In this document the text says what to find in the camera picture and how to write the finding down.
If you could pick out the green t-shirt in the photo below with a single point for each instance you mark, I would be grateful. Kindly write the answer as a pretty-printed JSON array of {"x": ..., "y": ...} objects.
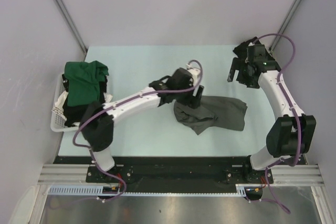
[{"x": 84, "y": 80}]

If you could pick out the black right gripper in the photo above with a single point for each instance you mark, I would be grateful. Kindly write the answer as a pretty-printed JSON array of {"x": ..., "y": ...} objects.
[{"x": 237, "y": 65}]

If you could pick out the white printed t-shirt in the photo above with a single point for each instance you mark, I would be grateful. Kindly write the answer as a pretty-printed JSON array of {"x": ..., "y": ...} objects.
[{"x": 58, "y": 105}]

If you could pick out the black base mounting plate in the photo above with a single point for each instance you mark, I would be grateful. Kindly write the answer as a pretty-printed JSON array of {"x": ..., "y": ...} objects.
[{"x": 189, "y": 175}]

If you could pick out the white slotted cable duct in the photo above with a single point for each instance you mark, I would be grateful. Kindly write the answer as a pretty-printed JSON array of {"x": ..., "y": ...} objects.
[{"x": 105, "y": 191}]

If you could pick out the grey t-shirt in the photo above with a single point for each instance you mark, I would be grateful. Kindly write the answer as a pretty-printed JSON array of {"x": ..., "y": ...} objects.
[{"x": 214, "y": 111}]

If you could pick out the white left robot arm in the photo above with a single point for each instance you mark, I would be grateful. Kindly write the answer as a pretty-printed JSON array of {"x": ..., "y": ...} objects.
[{"x": 97, "y": 124}]

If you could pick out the white plastic laundry basket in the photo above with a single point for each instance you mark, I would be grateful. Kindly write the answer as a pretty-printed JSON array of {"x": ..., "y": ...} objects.
[{"x": 57, "y": 122}]

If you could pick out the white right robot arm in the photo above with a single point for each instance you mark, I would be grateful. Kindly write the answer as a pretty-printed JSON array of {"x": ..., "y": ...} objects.
[{"x": 292, "y": 133}]

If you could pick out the black t-shirt in basket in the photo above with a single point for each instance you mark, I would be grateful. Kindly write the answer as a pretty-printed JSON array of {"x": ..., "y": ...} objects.
[{"x": 73, "y": 114}]

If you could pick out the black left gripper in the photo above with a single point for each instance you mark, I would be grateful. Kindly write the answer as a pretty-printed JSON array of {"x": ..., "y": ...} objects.
[{"x": 194, "y": 100}]

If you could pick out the aluminium frame rail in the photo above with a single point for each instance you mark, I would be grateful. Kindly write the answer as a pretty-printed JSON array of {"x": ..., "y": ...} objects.
[{"x": 300, "y": 175}]

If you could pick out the folded black t-shirt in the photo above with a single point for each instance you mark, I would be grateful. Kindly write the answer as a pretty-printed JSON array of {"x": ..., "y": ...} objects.
[{"x": 241, "y": 50}]

